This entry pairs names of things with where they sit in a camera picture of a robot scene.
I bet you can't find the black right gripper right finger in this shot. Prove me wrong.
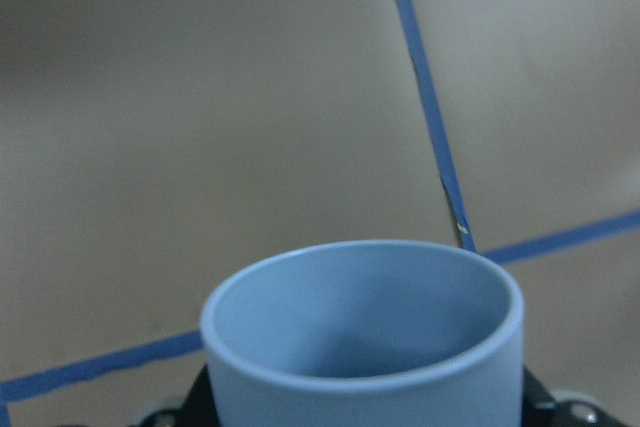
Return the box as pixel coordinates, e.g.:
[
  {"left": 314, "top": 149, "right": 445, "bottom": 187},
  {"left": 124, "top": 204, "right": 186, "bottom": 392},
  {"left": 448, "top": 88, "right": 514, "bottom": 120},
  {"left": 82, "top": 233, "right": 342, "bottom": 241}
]
[{"left": 521, "top": 368, "right": 625, "bottom": 427}]

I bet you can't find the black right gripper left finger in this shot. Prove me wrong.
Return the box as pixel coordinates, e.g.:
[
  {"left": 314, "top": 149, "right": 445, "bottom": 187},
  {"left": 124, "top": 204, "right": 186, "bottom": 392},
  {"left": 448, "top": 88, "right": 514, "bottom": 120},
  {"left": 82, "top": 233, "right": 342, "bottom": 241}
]
[{"left": 130, "top": 367, "right": 220, "bottom": 427}]

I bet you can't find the light blue plastic cup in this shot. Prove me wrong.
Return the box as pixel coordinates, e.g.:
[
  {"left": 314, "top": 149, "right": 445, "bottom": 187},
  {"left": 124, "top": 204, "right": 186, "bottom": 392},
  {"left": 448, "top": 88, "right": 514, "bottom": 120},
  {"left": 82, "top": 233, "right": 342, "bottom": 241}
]
[{"left": 200, "top": 240, "right": 524, "bottom": 426}]

